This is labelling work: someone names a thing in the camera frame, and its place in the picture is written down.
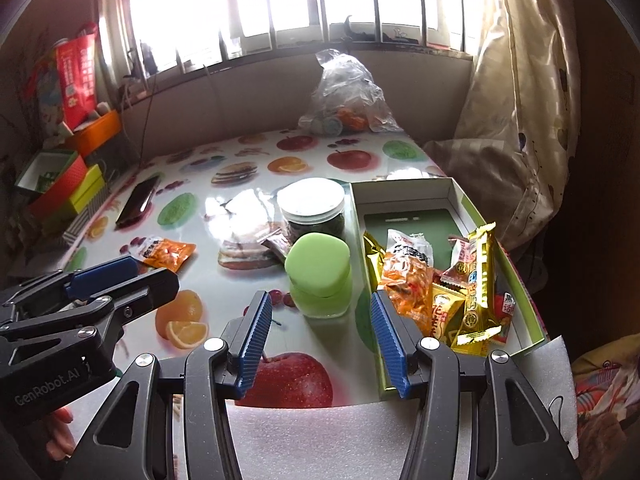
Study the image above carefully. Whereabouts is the gold foil candy packet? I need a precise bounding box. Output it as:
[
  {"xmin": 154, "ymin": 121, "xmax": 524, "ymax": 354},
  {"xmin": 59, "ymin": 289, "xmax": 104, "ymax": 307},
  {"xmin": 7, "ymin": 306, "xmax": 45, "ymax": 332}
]
[{"xmin": 425, "ymin": 283, "xmax": 466, "ymax": 347}]

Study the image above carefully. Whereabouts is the orange konjac snack packet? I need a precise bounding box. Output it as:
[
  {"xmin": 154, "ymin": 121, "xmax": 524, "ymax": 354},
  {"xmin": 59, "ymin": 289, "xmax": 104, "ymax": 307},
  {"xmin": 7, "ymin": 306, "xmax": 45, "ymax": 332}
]
[{"xmin": 378, "ymin": 229, "xmax": 434, "ymax": 336}]

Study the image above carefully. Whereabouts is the yellow long snack bar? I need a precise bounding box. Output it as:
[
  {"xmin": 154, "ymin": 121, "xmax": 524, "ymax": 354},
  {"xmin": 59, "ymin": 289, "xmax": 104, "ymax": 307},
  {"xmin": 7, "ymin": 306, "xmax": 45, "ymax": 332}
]
[{"xmin": 451, "ymin": 222, "xmax": 501, "ymax": 356}]

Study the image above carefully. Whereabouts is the red black candy packet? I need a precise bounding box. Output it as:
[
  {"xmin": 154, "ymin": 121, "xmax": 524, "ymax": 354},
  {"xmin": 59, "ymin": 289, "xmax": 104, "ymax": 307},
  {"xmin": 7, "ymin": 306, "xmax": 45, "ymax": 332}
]
[{"xmin": 492, "ymin": 292, "xmax": 516, "ymax": 344}]

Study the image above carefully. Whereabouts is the clear plastic bag with snacks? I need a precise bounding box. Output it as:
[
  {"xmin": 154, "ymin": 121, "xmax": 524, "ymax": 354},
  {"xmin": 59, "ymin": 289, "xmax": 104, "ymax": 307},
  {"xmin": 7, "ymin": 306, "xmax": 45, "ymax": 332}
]
[{"xmin": 298, "ymin": 49, "xmax": 401, "ymax": 136}]

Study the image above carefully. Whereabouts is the person's left hand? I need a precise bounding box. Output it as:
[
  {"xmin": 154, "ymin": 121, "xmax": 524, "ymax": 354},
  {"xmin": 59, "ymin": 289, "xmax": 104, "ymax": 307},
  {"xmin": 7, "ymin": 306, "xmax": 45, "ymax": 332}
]
[{"xmin": 43, "ymin": 408, "xmax": 76, "ymax": 462}]

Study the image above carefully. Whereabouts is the black white striped box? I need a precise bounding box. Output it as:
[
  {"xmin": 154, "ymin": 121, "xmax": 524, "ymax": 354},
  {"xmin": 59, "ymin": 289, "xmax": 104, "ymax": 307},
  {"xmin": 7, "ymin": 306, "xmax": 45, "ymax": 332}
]
[{"xmin": 62, "ymin": 185, "xmax": 110, "ymax": 246}]

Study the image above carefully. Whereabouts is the green lidded plastic jar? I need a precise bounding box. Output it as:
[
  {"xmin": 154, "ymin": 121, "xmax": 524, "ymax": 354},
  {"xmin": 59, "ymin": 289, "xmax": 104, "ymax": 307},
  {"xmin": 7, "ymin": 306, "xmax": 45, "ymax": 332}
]
[{"xmin": 284, "ymin": 233, "xmax": 352, "ymax": 318}]

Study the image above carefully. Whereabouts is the black smartphone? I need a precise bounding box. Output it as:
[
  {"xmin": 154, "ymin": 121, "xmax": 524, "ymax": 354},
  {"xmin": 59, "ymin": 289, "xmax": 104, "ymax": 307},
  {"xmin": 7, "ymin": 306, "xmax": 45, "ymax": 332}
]
[{"xmin": 115, "ymin": 176, "xmax": 160, "ymax": 229}]

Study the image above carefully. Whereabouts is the yellow green box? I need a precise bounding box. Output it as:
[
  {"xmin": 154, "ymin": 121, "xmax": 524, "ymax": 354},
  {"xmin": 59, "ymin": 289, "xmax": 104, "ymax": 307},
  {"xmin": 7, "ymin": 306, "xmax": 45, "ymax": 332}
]
[{"xmin": 42, "ymin": 164, "xmax": 105, "ymax": 223}]

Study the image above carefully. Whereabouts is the white foam sheet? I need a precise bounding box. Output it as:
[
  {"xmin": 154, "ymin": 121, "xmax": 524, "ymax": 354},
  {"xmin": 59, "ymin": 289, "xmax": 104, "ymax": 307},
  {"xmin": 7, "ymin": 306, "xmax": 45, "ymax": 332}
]
[{"xmin": 228, "ymin": 337, "xmax": 579, "ymax": 479}]

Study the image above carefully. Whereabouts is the clear jar white lid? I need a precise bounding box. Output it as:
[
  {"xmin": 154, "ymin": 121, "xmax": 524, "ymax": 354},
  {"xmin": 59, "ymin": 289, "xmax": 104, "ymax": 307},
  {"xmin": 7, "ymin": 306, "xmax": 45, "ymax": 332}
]
[{"xmin": 277, "ymin": 178, "xmax": 345, "ymax": 242}]

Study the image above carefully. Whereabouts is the orange storage box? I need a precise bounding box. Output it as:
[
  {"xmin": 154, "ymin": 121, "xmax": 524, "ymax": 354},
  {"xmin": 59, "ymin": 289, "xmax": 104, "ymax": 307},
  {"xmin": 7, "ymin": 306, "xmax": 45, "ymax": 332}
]
[{"xmin": 63, "ymin": 110, "xmax": 122, "ymax": 158}]

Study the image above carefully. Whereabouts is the red gift bag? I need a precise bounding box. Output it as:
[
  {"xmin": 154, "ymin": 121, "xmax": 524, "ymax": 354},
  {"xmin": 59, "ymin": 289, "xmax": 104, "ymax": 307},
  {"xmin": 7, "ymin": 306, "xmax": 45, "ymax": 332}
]
[{"xmin": 54, "ymin": 27, "xmax": 96, "ymax": 129}]

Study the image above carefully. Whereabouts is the cream patterned curtain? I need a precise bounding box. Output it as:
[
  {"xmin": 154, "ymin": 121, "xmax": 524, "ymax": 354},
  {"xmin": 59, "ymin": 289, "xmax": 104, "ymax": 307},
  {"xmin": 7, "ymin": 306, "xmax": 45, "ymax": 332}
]
[{"xmin": 424, "ymin": 0, "xmax": 580, "ymax": 250}]

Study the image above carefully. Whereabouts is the black cable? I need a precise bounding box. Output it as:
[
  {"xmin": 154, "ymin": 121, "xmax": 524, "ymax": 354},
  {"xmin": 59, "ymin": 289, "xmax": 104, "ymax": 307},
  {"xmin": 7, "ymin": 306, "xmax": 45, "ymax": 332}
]
[{"xmin": 134, "ymin": 71, "xmax": 162, "ymax": 172}]

